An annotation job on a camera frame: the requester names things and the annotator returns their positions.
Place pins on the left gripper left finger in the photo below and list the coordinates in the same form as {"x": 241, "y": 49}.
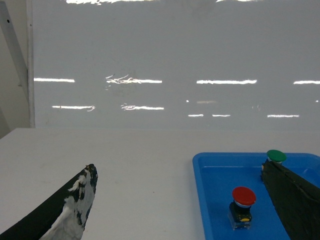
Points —
{"x": 63, "y": 216}

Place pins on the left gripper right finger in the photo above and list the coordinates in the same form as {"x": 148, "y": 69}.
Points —
{"x": 295, "y": 200}

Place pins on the red mushroom push button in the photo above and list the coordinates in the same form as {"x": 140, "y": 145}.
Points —
{"x": 239, "y": 212}

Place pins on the green mushroom push button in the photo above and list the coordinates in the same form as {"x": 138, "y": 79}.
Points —
{"x": 276, "y": 156}

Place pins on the blue plastic tray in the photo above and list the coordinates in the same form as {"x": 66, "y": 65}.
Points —
{"x": 217, "y": 174}

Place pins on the white wall bracket strip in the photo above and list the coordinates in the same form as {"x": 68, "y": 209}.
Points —
{"x": 14, "y": 56}

